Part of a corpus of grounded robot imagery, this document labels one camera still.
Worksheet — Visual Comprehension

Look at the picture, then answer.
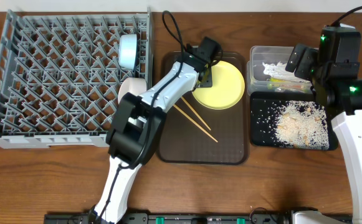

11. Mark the yellow round plate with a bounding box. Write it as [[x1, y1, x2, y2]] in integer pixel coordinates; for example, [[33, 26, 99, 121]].
[[193, 61, 245, 110]]

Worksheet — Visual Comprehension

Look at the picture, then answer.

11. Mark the white tissue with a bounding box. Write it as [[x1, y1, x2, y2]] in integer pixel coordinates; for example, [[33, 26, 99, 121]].
[[262, 62, 308, 83]]

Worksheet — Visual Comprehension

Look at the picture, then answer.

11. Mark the wooden chopstick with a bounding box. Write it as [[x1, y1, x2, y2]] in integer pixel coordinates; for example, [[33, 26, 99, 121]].
[[173, 105, 218, 142], [181, 96, 211, 130]]

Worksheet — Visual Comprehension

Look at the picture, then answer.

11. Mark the green orange snack wrapper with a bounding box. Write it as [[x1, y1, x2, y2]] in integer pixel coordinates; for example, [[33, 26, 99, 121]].
[[267, 78, 312, 93]]

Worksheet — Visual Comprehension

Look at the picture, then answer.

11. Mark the white round bowl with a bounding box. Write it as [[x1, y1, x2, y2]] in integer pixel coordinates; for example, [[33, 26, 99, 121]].
[[118, 77, 147, 103]]

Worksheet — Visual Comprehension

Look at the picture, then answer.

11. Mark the light blue bowl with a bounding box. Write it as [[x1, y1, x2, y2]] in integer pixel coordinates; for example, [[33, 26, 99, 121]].
[[118, 34, 138, 70]]

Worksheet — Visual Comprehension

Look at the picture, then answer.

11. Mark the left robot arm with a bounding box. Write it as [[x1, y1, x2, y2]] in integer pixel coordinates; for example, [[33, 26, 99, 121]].
[[88, 37, 223, 223]]

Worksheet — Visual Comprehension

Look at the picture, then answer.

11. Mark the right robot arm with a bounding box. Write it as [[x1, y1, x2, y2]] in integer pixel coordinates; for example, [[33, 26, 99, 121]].
[[285, 25, 362, 223]]

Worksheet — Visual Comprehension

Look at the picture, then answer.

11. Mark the black waste tray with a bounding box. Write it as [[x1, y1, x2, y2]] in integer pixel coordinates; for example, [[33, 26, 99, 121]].
[[249, 90, 339, 151]]

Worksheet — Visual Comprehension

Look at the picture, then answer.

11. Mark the clear plastic bin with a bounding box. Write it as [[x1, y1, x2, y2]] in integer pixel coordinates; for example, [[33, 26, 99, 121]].
[[246, 45, 314, 96]]

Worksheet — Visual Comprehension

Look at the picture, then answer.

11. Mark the brown serving tray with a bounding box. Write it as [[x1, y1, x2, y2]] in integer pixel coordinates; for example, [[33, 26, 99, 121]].
[[155, 50, 249, 165]]

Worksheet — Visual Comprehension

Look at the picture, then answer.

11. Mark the spilled rice pile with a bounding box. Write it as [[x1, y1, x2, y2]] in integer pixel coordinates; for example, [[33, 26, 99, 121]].
[[255, 100, 330, 149]]

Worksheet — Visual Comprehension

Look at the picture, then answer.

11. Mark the grey plastic dish rack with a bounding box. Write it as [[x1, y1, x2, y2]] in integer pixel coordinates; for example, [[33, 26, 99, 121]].
[[0, 11, 154, 149]]

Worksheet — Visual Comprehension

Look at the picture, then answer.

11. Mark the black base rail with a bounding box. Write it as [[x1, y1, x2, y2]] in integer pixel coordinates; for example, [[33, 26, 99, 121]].
[[43, 213, 278, 224]]

